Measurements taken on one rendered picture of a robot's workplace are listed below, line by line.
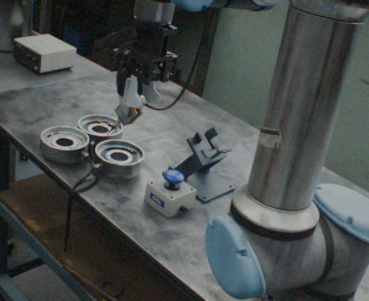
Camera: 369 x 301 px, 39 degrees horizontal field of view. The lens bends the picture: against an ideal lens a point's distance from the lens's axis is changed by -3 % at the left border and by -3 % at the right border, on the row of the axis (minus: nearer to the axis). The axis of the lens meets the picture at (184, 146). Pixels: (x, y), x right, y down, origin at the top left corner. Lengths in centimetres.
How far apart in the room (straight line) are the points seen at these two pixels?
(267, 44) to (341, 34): 223
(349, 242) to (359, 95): 185
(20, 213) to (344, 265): 89
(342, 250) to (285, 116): 23
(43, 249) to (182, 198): 45
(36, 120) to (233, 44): 180
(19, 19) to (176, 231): 124
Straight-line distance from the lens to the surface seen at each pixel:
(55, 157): 113
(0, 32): 205
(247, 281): 67
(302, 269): 72
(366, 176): 265
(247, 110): 295
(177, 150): 126
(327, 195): 77
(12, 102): 140
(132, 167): 110
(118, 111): 113
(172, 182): 102
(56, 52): 189
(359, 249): 77
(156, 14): 100
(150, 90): 110
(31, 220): 139
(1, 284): 167
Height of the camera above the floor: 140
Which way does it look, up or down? 28 degrees down
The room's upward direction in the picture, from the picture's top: 12 degrees clockwise
